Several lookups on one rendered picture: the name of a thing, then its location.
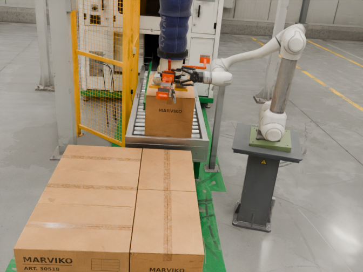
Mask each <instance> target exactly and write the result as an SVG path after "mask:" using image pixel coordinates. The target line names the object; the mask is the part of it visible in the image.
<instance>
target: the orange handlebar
mask: <svg viewBox="0 0 363 272"><path fill-rule="evenodd" d="M183 66H187V67H195V68H196V69H201V70H204V69H206V59H204V66H195V65H184V64H183ZM166 81H169V82H166ZM163 82H164V83H171V82H172V77H170V78H166V77H164V78H163ZM158 97H160V98H167V95H162V94H159V95H158Z"/></svg>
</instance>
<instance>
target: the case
mask: <svg viewBox="0 0 363 272"><path fill-rule="evenodd" d="M152 77H153V75H151V74H150V76H149V82H148V86H147V91H146V104H145V133H144V136H152V137H173V138H191V137H192V126H193V115H194V104H195V96H194V90H193V86H188V91H187V92H186V91H176V90H174V91H175V93H176V94H174V95H175V96H176V103H174V101H173V100H172V97H171V93H169V98H168V100H160V99H156V92H157V91H158V89H154V88H149V84H150V82H151V79H152ZM174 87H175V84H172V89H174Z"/></svg>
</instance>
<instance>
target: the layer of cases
mask: <svg viewBox="0 0 363 272"><path fill-rule="evenodd" d="M14 255H15V262H16V269H17V272H202V271H203V263H204V246H203V238H202V233H201V225H200V217H199V208H198V200H197V192H196V184H195V179H194V171H193V162H192V154H191V151H181V150H170V149H148V148H143V152H142V148H126V147H105V146H83V145H68V146H67V148H66V150H65V152H64V154H63V156H62V157H61V159H60V161H59V163H58V165H57V167H56V169H55V171H54V173H53V175H52V176H51V178H50V180H49V182H48V184H47V186H46V188H45V190H44V192H43V194H42V195H41V197H40V199H39V201H38V203H37V205H36V206H35V208H34V210H33V212H32V214H31V216H30V218H29V220H28V222H27V224H26V226H25V227H24V229H23V231H22V233H21V235H20V237H19V239H18V241H17V243H16V245H15V246H14Z"/></svg>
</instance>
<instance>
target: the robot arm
mask: <svg viewBox="0 0 363 272"><path fill-rule="evenodd" d="M305 32H306V30H305V28H304V26H303V25H302V24H295V25H291V26H290V27H288V28H286V29H285V30H283V31H281V32H280V33H278V34H277V35H276V36H275V37H273V38H272V39H271V40H270V41H269V42H268V43H267V44H265V45H264V46H263V47H261V48H259V49H257V50H254V51H250V52H245V53H240V54H237V55H234V56H231V57H228V58H225V59H224V58H220V59H214V60H213V61H212V62H211V65H210V72H207V71H204V72H197V71H196V68H195V67H187V66H182V67H181V69H179V68H176V69H171V71H176V72H181V71H183V72H185V73H188V74H190V78H189V79H187V80H183V81H180V80H175V82H176V84H180V85H181V86H194V84H195V83H202V82H203V84H212V85H215V86H227V85H230V84H231V83H232V74H230V73H229V72H227V71H228V70H229V68H230V66H231V65H232V64H234V63H236V62H241V61H246V60H253V59H258V58H261V57H264V56H267V55H269V54H271V53H274V52H276V51H279V50H280V55H281V62H280V66H279V71H278V75H277V80H276V83H275V88H274V92H273V97H272V101H267V102H266V103H264V104H263V106H262V107H261V109H260V113H259V127H258V128H257V129H256V132H257V136H256V140H267V141H274V142H276V141H277V142H280V139H281V138H282V137H283V136H284V134H285V126H286V119H287V115H286V113H285V112H284V111H285V107H286V103H287V99H288V95H289V92H290V88H291V84H292V79H293V75H294V72H295V67H296V64H297V60H298V59H299V58H300V57H301V55H302V53H303V50H304V48H305V46H306V37H305ZM184 69H188V70H193V71H194V72H189V71H186V70H184ZM188 81H192V82H193V83H188V84H183V83H186V82H188Z"/></svg>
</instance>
